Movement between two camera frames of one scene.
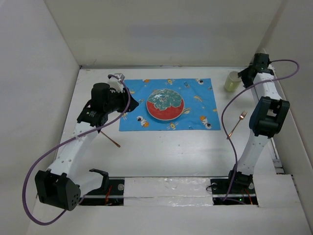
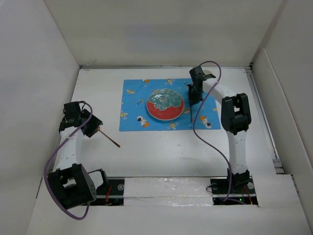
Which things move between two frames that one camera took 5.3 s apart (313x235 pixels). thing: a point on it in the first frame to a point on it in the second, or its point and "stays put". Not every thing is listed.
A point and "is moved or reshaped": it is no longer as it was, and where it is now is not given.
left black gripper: (123, 96) to (92, 130)
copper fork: (241, 116) is moved or reshaped
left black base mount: (113, 186) stays put
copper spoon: (118, 145) stays put
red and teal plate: (165, 104) stays put
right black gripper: (244, 73) to (192, 99)
